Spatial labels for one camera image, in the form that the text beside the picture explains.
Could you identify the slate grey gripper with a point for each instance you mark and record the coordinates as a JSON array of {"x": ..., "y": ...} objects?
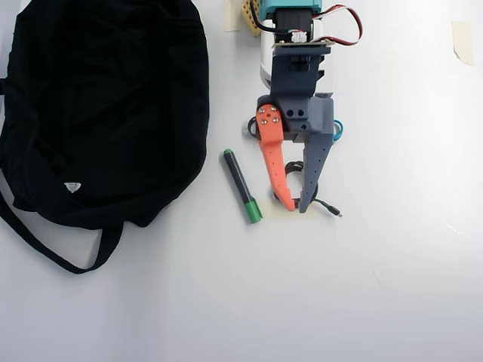
[{"x": 306, "y": 124}]

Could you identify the black fabric bag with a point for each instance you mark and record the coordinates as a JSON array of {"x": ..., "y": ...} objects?
[{"x": 105, "y": 113}]

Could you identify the green capped black marker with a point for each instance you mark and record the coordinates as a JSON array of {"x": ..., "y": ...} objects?
[{"x": 238, "y": 181}]

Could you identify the wide beige masking tape piece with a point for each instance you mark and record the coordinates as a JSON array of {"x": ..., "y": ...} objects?
[{"x": 271, "y": 216}]

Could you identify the narrow beige masking tape strip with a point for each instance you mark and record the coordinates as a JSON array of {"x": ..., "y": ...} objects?
[{"x": 232, "y": 19}]

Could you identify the torn beige masking tape piece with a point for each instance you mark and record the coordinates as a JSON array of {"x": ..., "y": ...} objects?
[{"x": 463, "y": 41}]

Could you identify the camera circuit board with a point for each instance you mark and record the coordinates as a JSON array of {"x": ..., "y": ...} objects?
[{"x": 302, "y": 44}]

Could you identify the yellow perforated base plate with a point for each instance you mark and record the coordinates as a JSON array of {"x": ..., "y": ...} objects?
[{"x": 249, "y": 19}]

